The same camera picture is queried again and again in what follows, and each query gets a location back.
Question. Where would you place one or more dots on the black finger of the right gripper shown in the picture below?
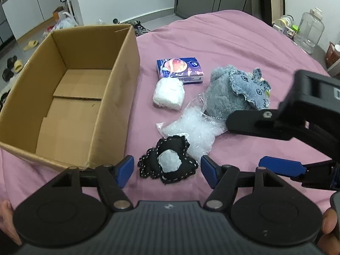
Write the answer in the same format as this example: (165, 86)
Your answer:
(258, 123)

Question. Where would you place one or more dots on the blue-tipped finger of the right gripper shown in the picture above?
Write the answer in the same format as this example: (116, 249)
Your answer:
(283, 167)

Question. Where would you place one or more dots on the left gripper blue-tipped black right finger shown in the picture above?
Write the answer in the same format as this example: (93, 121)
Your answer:
(222, 180)

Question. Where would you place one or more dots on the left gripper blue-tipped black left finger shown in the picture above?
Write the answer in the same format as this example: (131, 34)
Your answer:
(111, 181)

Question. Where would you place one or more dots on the grey fluffy plush towel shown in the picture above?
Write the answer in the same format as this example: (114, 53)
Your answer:
(220, 99)

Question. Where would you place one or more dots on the black stitched pouch white centre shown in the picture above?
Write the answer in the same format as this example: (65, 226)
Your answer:
(168, 161)

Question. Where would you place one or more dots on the clear bag white beads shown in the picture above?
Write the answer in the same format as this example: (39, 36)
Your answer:
(199, 129)

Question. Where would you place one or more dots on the blue denim patterned pouch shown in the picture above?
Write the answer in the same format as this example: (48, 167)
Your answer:
(252, 86)

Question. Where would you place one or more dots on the right hand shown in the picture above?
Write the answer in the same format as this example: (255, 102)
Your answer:
(328, 242)

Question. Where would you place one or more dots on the left hand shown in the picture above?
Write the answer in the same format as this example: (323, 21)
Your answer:
(7, 225)

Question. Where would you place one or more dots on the brown jar white lid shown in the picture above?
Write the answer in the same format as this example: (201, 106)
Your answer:
(332, 54)

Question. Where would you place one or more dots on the clear plastic water jug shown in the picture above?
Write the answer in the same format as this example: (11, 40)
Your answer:
(310, 30)

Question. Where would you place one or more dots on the brown cardboard box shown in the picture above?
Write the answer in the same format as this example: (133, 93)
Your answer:
(71, 104)

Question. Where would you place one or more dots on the green-cap baby bottle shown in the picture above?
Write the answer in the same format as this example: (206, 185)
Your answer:
(285, 25)

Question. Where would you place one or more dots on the pink bed sheet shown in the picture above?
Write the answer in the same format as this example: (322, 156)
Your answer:
(219, 39)

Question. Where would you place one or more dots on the blue printed tissue packet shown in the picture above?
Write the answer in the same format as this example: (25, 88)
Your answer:
(187, 70)

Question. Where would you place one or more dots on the yellow slipper near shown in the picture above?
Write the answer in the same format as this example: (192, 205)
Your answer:
(18, 66)

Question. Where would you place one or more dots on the yellow slipper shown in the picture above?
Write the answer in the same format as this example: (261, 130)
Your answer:
(18, 66)
(31, 44)

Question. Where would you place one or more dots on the grey sneaker left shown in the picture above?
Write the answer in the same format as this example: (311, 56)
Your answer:
(138, 27)

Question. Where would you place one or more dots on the black slipper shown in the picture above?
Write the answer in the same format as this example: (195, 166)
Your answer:
(11, 61)

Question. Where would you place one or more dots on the yellow slipper far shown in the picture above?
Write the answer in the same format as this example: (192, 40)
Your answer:
(31, 44)

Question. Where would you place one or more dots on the white plastic shopping bag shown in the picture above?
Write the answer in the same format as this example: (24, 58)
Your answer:
(67, 21)

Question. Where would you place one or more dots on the small cardboard box on floor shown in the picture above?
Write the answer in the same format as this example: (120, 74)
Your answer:
(58, 13)

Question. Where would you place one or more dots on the white floor cabinet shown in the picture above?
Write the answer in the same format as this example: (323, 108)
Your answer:
(25, 15)

